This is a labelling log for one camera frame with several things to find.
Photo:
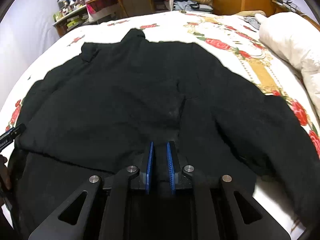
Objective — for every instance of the black large garment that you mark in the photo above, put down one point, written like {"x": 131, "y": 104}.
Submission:
{"x": 74, "y": 171}

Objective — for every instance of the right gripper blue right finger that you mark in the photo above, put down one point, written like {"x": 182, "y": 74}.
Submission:
{"x": 176, "y": 163}

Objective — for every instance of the white rose print bedspread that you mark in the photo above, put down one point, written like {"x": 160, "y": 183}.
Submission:
{"x": 232, "y": 41}

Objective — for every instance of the pile of clothes by curtain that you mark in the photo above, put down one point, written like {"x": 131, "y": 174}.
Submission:
{"x": 193, "y": 5}

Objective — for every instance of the wooden bedside table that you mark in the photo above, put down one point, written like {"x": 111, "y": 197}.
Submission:
{"x": 289, "y": 6}

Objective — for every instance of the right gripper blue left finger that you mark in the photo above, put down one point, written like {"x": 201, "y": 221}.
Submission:
{"x": 146, "y": 168}

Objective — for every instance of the wooden desk with red trim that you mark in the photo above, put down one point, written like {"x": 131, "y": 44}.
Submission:
{"x": 99, "y": 9}

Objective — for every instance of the person's left hand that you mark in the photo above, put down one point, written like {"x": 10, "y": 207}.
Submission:
{"x": 5, "y": 178}

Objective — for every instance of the beige pillow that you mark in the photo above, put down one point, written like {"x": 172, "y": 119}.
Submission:
{"x": 250, "y": 13}

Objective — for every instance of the low wooden cluttered shelf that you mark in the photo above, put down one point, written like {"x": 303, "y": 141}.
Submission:
{"x": 71, "y": 21}

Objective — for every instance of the grey cloth on bed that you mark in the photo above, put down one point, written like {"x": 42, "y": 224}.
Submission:
{"x": 252, "y": 21}

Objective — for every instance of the white puffy duvet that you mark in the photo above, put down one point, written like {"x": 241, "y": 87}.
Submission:
{"x": 296, "y": 41}

